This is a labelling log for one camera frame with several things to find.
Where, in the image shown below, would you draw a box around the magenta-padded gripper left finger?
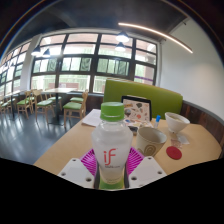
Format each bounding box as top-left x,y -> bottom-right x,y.
57,147 -> 101,190

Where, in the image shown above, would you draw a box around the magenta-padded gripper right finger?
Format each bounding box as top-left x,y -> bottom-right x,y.
124,146 -> 168,190

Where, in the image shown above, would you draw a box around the clear green-capped drink bottle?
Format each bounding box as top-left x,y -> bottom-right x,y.
90,101 -> 134,191

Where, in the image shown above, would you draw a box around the beige paper cup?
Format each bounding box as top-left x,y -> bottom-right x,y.
135,126 -> 168,158

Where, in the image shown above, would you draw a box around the flat round red coaster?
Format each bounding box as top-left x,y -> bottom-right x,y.
165,145 -> 183,161

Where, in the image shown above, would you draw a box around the small blue-capped bottle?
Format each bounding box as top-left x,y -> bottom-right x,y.
153,114 -> 162,130

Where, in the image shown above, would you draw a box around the white ceramic bowl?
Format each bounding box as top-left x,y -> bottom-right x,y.
164,111 -> 191,135

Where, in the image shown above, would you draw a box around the white paper sheet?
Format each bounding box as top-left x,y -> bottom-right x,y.
81,108 -> 103,128

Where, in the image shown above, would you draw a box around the sticker-covered black tablet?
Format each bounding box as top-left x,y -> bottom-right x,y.
120,95 -> 153,124

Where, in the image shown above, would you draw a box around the wooden chairs with green seats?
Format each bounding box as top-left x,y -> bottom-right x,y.
0,89 -> 90,126

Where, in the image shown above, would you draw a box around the green upholstered bench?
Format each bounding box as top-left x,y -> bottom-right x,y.
102,78 -> 184,120

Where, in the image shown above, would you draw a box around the wooden dining table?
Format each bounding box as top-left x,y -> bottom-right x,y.
42,87 -> 79,126

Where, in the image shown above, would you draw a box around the dark pendant ceiling lamps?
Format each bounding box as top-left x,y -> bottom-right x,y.
30,31 -> 131,58

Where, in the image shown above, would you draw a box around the curved linear ceiling light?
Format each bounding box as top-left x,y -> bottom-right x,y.
117,22 -> 194,55

